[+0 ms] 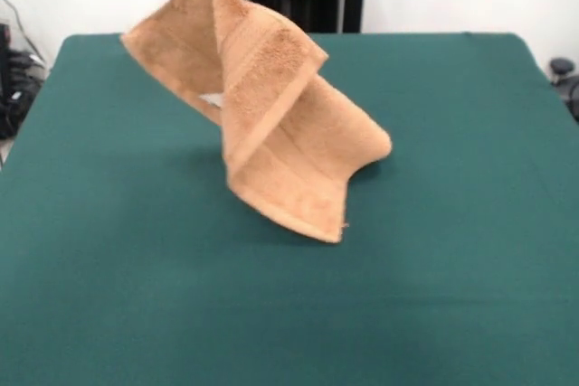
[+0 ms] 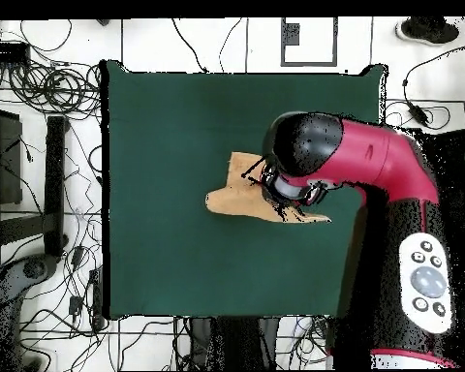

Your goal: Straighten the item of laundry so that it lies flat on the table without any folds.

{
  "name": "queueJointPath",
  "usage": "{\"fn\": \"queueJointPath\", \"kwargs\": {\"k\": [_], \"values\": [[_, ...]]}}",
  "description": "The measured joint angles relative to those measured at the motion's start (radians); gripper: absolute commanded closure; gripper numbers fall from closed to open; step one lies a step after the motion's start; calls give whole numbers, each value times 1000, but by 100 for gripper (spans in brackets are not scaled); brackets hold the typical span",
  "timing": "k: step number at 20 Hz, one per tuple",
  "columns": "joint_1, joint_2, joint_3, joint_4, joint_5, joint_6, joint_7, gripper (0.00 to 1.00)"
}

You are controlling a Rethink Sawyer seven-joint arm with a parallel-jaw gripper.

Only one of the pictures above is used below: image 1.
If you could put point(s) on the tan terry towel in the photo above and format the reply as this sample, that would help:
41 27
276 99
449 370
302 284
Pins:
271 110

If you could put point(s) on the grey office chair base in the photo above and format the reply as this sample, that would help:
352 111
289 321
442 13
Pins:
563 67

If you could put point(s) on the dark green table cloth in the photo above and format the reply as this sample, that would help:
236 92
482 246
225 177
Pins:
135 268

